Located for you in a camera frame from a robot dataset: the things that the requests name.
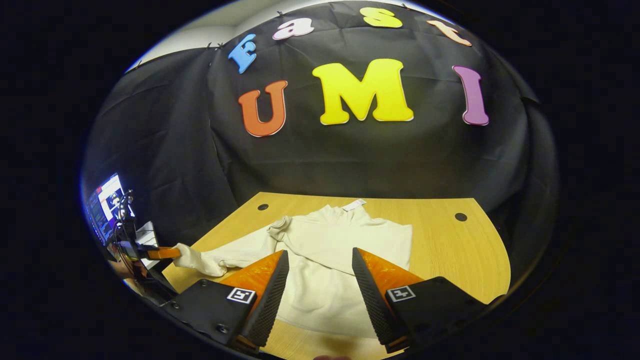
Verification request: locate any white desk device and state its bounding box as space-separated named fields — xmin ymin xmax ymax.
xmin=134 ymin=221 xmax=160 ymax=271

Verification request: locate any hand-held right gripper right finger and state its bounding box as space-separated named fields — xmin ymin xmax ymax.
xmin=351 ymin=247 xmax=491 ymax=354

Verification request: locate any computer monitor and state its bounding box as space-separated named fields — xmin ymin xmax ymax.
xmin=84 ymin=172 xmax=135 ymax=247

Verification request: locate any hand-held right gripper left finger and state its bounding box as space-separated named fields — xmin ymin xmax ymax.
xmin=166 ymin=249 xmax=291 ymax=354

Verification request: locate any cream sweatshirt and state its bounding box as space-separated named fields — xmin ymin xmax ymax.
xmin=172 ymin=199 xmax=414 ymax=340

